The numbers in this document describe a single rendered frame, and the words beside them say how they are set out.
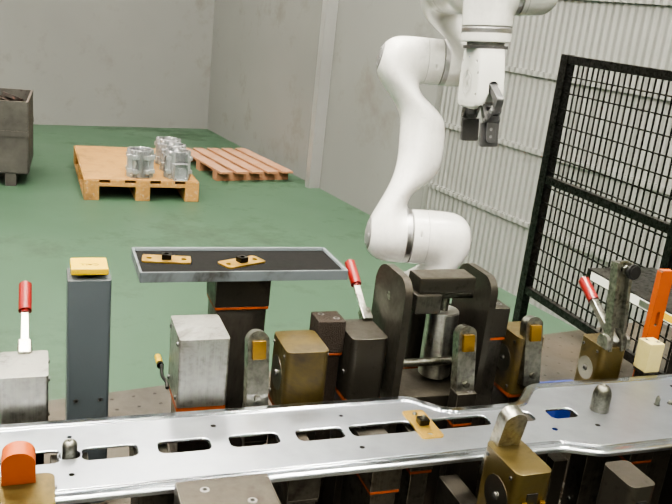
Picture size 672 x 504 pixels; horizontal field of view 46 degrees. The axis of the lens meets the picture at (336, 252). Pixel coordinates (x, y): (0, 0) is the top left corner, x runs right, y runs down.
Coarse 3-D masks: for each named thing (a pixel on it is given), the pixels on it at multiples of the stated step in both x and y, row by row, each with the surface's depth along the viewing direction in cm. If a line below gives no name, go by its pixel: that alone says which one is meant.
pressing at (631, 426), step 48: (576, 384) 146; (624, 384) 149; (0, 432) 111; (48, 432) 112; (96, 432) 114; (144, 432) 115; (192, 432) 116; (240, 432) 118; (288, 432) 119; (480, 432) 126; (528, 432) 127; (576, 432) 129; (624, 432) 131; (96, 480) 103; (144, 480) 104; (288, 480) 109
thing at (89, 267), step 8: (72, 264) 132; (80, 264) 133; (88, 264) 133; (96, 264) 134; (104, 264) 134; (72, 272) 131; (80, 272) 131; (88, 272) 131; (96, 272) 132; (104, 272) 132
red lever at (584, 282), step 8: (584, 280) 160; (584, 288) 159; (592, 288) 159; (592, 296) 158; (592, 304) 157; (600, 304) 157; (600, 312) 156; (600, 320) 155; (616, 336) 152; (616, 344) 152
